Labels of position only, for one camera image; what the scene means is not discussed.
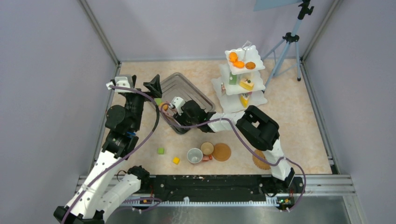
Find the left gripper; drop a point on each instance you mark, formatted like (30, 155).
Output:
(154, 86)

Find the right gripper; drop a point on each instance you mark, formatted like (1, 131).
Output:
(180, 115)

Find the white strawberry cake slice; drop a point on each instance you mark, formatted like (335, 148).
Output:
(222, 88)

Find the smooth brown round coaster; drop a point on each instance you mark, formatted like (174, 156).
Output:
(221, 152)

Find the green cake cube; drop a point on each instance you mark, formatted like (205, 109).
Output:
(232, 79)

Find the yellow cheese cake wedge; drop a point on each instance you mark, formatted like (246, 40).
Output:
(244, 99)

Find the orange bear cookie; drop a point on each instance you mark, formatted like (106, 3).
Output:
(239, 64)

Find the orange flower cookie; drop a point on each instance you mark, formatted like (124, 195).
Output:
(233, 57)

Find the brown round cookie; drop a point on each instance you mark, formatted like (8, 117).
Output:
(250, 65)

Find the pink-handled metal tongs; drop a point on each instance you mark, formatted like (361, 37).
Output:
(167, 115)

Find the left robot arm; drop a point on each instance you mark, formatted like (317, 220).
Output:
(93, 203)

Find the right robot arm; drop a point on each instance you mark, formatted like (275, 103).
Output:
(260, 130)

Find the green macaron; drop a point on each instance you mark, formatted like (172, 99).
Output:
(158, 101)

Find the silver metal tray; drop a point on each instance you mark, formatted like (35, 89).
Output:
(177, 85)

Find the grey-white cup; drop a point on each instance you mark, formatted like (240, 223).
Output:
(194, 155)

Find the yellow cube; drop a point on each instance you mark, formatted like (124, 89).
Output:
(176, 160)

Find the white three-tier serving stand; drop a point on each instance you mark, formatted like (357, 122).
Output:
(230, 101)

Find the ribbed brown round coaster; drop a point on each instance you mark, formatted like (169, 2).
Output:
(260, 164)

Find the light blue tripod stand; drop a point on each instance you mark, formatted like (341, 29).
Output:
(280, 50)

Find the brown cup with red handle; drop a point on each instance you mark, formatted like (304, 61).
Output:
(207, 149)

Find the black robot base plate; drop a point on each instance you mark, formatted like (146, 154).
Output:
(218, 188)

